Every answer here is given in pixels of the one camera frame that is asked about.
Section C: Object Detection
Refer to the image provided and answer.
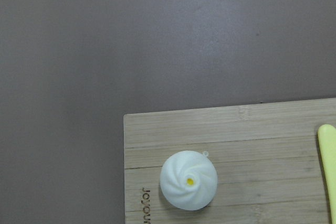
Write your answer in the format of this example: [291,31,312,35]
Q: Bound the yellow plastic knife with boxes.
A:
[318,124,335,223]

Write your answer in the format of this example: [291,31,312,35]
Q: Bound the bamboo cutting board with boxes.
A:
[124,98,335,223]

